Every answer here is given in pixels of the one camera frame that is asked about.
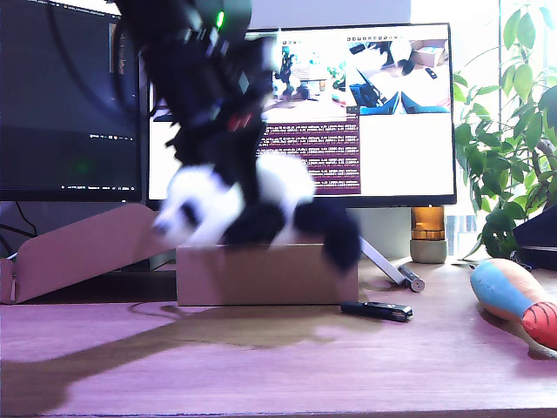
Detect amber glass jar grey base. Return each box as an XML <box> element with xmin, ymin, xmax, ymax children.
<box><xmin>408</xmin><ymin>206</ymin><xmax>449</xmax><ymax>266</ymax></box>

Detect black and white panda toy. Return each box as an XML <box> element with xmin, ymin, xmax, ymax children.
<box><xmin>150</xmin><ymin>152</ymin><xmax>363</xmax><ymax>276</ymax></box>

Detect colourful striped plush toy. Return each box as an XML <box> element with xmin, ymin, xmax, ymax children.
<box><xmin>469</xmin><ymin>257</ymin><xmax>557</xmax><ymax>361</ymax></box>

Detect brown cardboard box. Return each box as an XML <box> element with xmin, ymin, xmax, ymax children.
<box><xmin>175</xmin><ymin>241</ymin><xmax>360</xmax><ymax>307</ymax></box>

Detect black USB stick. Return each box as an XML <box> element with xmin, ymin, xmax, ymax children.
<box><xmin>339</xmin><ymin>300</ymin><xmax>413</xmax><ymax>323</ymax></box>

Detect brown cardboard lid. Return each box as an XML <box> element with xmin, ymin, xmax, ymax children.
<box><xmin>0</xmin><ymin>203</ymin><xmax>179</xmax><ymax>306</ymax></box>

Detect dark computer monitor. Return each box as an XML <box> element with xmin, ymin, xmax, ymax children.
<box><xmin>0</xmin><ymin>0</ymin><xmax>144</xmax><ymax>204</ymax></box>

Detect black monitor cable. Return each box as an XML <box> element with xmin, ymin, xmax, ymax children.
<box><xmin>0</xmin><ymin>222</ymin><xmax>22</xmax><ymax>258</ymax></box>
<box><xmin>15</xmin><ymin>200</ymin><xmax>39</xmax><ymax>239</ymax></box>

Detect green leafy house plant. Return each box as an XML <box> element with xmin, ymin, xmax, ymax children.
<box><xmin>452</xmin><ymin>0</ymin><xmax>557</xmax><ymax>262</ymax></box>

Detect bright black-framed computer monitor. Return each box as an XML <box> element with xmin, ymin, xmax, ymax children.
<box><xmin>145</xmin><ymin>22</ymin><xmax>458</xmax><ymax>211</ymax></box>

